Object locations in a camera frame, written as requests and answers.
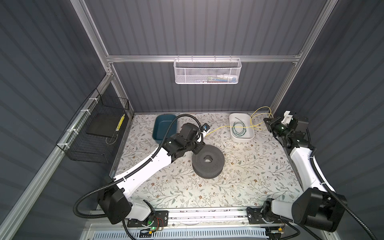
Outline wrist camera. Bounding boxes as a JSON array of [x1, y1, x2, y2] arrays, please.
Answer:
[[282, 111, 293, 126], [201, 123, 211, 134]]

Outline yellow marker in basket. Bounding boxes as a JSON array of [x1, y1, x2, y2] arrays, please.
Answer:
[[116, 114, 126, 132]]

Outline white plastic tray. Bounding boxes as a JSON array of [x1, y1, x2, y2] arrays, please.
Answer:
[[229, 113, 255, 143]]

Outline teal plastic tray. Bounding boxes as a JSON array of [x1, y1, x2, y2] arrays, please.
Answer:
[[152, 114, 177, 145]]

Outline grey perforated cable spool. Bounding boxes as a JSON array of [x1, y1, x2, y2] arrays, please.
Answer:
[[192, 145, 225, 179]]

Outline black pad in basket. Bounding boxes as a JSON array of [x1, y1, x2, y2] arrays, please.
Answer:
[[86, 114, 121, 138]]

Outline black wire basket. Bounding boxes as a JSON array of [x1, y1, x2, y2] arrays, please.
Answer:
[[57, 90, 130, 164]]

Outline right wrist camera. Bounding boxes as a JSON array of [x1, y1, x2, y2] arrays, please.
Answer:
[[282, 111, 293, 126]]

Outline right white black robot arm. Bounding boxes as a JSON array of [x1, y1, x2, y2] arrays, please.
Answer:
[[247, 111, 377, 240]]

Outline items in white basket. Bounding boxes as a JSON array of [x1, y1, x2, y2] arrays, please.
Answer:
[[190, 75, 238, 84]]

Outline green cable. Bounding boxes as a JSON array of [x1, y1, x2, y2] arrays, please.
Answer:
[[231, 117, 247, 138]]

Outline yellow cable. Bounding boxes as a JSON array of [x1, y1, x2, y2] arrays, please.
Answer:
[[203, 106, 274, 138]]

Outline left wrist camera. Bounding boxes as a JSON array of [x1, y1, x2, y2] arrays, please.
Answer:
[[201, 123, 211, 134]]

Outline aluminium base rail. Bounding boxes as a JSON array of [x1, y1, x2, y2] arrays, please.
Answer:
[[86, 206, 328, 232]]

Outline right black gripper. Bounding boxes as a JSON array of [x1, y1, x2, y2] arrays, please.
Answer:
[[264, 117, 291, 140]]

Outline floral table mat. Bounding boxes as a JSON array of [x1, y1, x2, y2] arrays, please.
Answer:
[[132, 113, 302, 209]]

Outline white wire mesh basket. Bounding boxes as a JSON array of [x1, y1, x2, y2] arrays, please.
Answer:
[[173, 58, 242, 85]]

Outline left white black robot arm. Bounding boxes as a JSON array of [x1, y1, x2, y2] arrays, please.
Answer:
[[73, 114, 211, 226]]

